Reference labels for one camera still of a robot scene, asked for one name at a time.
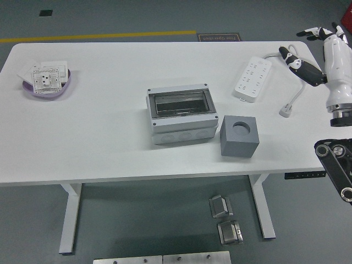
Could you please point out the robot right hand white shell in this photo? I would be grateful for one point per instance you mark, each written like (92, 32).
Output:
(338, 68)

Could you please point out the transparent hinged box lid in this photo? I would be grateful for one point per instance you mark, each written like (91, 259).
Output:
(181, 103)

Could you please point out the grey cube with round hole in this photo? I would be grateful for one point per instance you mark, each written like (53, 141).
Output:
(239, 145)

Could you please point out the grey plastic junction box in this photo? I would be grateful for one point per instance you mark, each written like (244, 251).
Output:
(181, 132)

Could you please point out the red object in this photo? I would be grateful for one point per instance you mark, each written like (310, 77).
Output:
(347, 16)

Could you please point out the white power strip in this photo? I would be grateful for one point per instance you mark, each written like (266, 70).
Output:
(253, 77)

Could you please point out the black table control panel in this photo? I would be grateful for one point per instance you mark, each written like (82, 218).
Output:
(302, 175)

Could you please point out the dark floor sign with lettering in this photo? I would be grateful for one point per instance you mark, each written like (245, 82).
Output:
(218, 38)

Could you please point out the white table leg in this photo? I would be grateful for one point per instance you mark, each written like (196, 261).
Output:
(68, 220)
(266, 220)

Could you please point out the yellow floor tape line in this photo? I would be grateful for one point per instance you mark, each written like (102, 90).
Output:
(110, 35)

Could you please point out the grey metal plate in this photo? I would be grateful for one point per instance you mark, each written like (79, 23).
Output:
(198, 258)
(126, 260)

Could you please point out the purple bowl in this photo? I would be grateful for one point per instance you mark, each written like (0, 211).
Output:
(63, 89)

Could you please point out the white printed socket panel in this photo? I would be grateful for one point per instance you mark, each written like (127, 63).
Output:
(45, 79)

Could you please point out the black floor cover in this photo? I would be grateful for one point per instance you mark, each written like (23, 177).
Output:
(45, 13)

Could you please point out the white card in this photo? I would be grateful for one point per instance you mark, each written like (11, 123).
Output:
(27, 70)

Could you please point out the metal hinge bracket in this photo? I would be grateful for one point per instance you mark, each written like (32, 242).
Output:
(218, 207)
(229, 233)

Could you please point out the white switch plate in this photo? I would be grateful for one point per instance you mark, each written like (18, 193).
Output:
(61, 67)

